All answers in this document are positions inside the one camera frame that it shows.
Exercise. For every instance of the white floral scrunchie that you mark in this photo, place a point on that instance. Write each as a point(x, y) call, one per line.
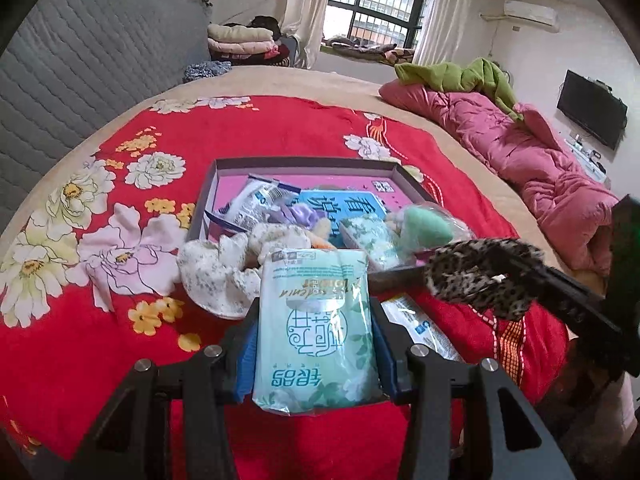
point(220, 275)

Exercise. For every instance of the white curtain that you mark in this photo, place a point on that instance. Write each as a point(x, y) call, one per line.
point(445, 10)
point(305, 10)

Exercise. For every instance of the beige bed sheet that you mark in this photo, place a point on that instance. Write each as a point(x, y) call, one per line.
point(300, 80)

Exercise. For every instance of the small green floral tissue pack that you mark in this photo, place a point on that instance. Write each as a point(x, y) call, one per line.
point(370, 240)

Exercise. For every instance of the dark floral cloth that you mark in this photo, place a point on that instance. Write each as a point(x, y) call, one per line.
point(207, 71)

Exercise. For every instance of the white television shelf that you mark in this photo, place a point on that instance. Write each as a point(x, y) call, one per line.
point(587, 157)

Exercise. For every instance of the stack of folded clothes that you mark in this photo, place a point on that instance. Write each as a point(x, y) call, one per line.
point(245, 42)

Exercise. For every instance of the green puff in clear bag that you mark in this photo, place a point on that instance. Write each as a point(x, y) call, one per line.
point(425, 225)

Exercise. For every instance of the grey quilted headboard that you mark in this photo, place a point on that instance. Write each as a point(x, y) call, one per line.
point(75, 70)

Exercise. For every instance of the cream plush rabbit purple ears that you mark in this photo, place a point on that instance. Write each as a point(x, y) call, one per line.
point(285, 232)

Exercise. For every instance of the leopard print scrunchie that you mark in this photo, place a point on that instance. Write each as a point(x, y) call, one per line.
point(475, 280)

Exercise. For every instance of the black wall television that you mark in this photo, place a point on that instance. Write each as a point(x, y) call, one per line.
point(590, 107)

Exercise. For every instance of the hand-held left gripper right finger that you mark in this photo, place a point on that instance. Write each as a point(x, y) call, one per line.
point(387, 365)

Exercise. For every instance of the shallow grey cardboard box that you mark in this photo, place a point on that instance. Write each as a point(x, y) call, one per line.
point(210, 195)

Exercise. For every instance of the pink quilt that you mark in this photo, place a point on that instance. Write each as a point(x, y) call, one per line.
point(525, 150)

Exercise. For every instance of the white air conditioner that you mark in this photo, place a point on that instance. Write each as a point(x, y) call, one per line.
point(530, 14)

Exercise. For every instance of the green blanket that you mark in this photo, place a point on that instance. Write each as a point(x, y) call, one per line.
point(450, 75)

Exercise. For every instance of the barred window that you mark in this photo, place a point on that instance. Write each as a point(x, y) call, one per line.
point(380, 5)

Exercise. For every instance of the pink and blue printed book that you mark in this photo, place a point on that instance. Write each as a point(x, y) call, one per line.
point(345, 187)

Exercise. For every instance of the blankets on windowsill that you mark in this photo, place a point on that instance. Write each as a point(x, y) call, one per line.
point(365, 51)

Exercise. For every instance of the large white blue packet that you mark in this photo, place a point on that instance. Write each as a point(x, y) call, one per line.
point(255, 205)

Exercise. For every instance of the green wipes pack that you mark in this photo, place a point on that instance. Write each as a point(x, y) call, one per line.
point(315, 330)

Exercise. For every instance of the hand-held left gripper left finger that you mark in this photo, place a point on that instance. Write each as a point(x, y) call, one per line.
point(245, 360)

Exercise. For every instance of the red floral blanket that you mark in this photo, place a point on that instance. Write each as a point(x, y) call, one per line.
point(300, 130)

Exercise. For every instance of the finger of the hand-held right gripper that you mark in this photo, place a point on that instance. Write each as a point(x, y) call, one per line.
point(570, 295)

